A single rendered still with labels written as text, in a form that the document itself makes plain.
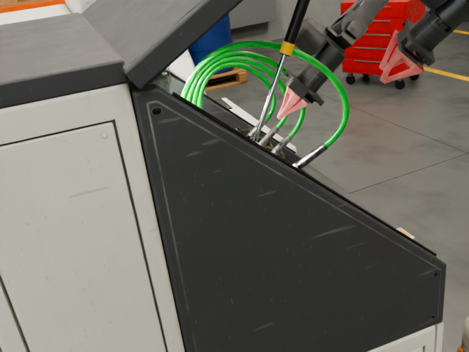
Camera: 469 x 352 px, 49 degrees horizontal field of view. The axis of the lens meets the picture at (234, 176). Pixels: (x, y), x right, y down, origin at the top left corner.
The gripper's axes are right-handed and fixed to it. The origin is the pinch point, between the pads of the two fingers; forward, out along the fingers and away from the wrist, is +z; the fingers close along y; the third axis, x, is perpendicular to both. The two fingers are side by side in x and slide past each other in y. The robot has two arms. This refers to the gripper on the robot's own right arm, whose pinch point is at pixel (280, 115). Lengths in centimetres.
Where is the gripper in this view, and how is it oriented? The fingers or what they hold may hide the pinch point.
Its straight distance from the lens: 122.6
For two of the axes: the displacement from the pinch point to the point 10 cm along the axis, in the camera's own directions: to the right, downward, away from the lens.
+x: 1.0, 4.2, -9.0
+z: -6.3, 7.3, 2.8
